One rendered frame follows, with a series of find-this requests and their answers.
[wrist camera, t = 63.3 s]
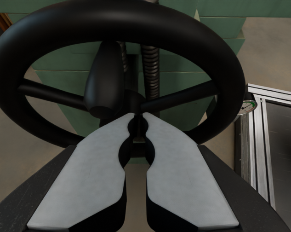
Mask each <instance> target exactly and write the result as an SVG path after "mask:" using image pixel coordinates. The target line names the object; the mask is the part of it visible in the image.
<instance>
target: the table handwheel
mask: <svg viewBox="0 0 291 232"><path fill-rule="evenodd" d="M105 40H113V41H121V42H131V43H137V44H143V45H148V46H153V47H157V48H160V49H164V50H167V51H170V52H172V53H175V54H177V55H180V56H182V57H184V58H186V59H188V60H189V61H191V62H193V63H194V64H196V65H197V66H199V67H200V68H201V69H202V70H203V71H204V72H205V73H206V74H207V75H208V76H209V77H210V78H211V80H210V81H206V82H204V83H201V84H198V85H195V86H193V87H189V88H186V89H183V90H181V91H178V92H175V93H171V94H168V95H165V96H162V97H158V98H155V99H151V100H148V101H146V99H145V98H144V97H143V96H142V95H141V94H139V93H138V74H139V54H128V55H127V58H128V65H129V69H128V70H127V72H125V73H124V82H125V92H124V100H123V107H122V109H121V110H120V111H119V112H118V113H117V114H116V115H114V116H113V117H112V118H109V119H100V123H99V127H100V128H101V127H102V126H104V125H107V124H108V123H110V122H112V121H114V120H116V119H118V118H120V117H122V116H124V115H126V114H128V113H134V114H138V118H139V121H138V130H137V136H136V137H135V138H134V139H136V138H138V137H140V114H143V113H145V112H148V113H150V114H153V113H156V112H159V111H163V110H166V109H169V108H172V107H175V106H178V105H181V104H185V103H189V102H192V101H196V100H199V99H204V98H207V97H210V96H214V95H217V103H216V106H215V108H214V110H213V112H212V113H211V114H210V115H209V116H208V118H207V119H205V120H204V121H203V122H202V123H201V124H200V125H198V126H197V127H195V128H193V129H191V130H190V131H188V132H185V134H186V135H187V136H188V137H190V138H191V139H192V140H193V141H194V142H195V143H196V144H198V145H200V144H202V143H205V142H207V141H209V140H210V139H212V138H214V137H215V136H217V135H218V134H220V133H221V132H222V131H223V130H225V129H226V128H227V127H228V126H229V125H230V124H231V123H232V121H233V120H234V119H235V117H236V116H237V114H238V113H239V111H240V109H241V107H242V104H243V102H244V97H245V77H244V72H243V70H242V67H241V64H240V62H239V60H238V58H237V56H236V55H235V53H234V52H233V50H232V49H231V48H230V46H229V45H228V44H227V43H226V42H225V41H224V40H223V39H222V38H221V37H220V36H219V35H218V34H217V33H215V32H214V31H213V30H212V29H210V28H209V27H207V26H206V25H205V24H203V23H201V22H200V21H198V20H197V19H195V18H193V17H191V16H189V15H187V14H185V13H182V12H180V11H177V10H175V9H172V8H169V7H166V6H163V5H159V4H155V3H152V2H148V1H143V0H67V1H63V2H59V3H55V4H52V5H49V6H46V7H43V8H40V9H38V10H36V11H34V12H32V13H30V14H28V15H26V16H25V17H23V18H21V19H19V20H18V21H17V22H15V23H14V24H13V25H11V26H10V27H9V28H8V29H7V30H6V31H5V32H4V33H3V34H2V35H1V37H0V108H1V109H2V111H3V112H4V113H5V114H6V115H7V116H8V117H9V118H10V119H11V120H12V121H14V122H15V123H16V124H17V125H18V126H20V127H21V128H23V129H24V130H26V131H27V132H29V133H30V134H32V135H34V136H36V137H38V138H40V139H42V140H44V141H46V142H48V143H51V144H53V145H56V146H59V147H62V148H67V147H68V146H69V145H77V144H78V143H80V142H81V141H82V140H83V139H84V138H85V137H83V136H80V135H77V134H74V133H71V132H69V131H66V130H64V129H62V128H60V127H58V126H56V125H54V124H53V123H51V122H49V121H48V120H46V119H45V118H44V117H42V116H41V115H40V114H39V113H38V112H37V111H36V110H35V109H34V108H33V107H32V106H31V105H30V103H29V102H28V100H27V99H26V97H25V95H27V96H30V97H34V98H38V99H43V100H47V101H50V102H54V103H58V104H62V105H66V106H69V107H72V108H76V109H79V110H82V111H86V112H89V111H88V109H87V108H86V106H85V105H84V103H83V98H84V96H80V95H77V94H73V93H69V92H66V91H63V90H60V89H57V88H53V87H50V86H47V85H44V84H41V83H38V82H35V81H32V80H28V79H25V78H24V75H25V73H26V71H27V70H28V68H29V67H30V66H31V64H32V63H34V62H35V61H36V60H38V59H39V58H41V57H42V56H44V55H46V54H48V53H50V52H52V51H54V50H57V49H60V48H63V47H66V46H70V45H75V44H80V43H87V42H97V41H105ZM130 149H131V158H142V157H145V143H133V140H132V142H131V143H130Z"/></svg>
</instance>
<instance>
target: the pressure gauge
mask: <svg viewBox="0 0 291 232"><path fill-rule="evenodd" d="M242 107H243V108H244V109H243V110H242V109H240V111H239V113H238V114H237V115H238V116H240V115H245V114H248V113H250V112H252V111H254V110H255V109H256V108H257V102H256V100H255V97H254V95H253V93H251V92H248V91H246V92H245V97H244V102H243V104H242ZM245 107H246V108H245Z"/></svg>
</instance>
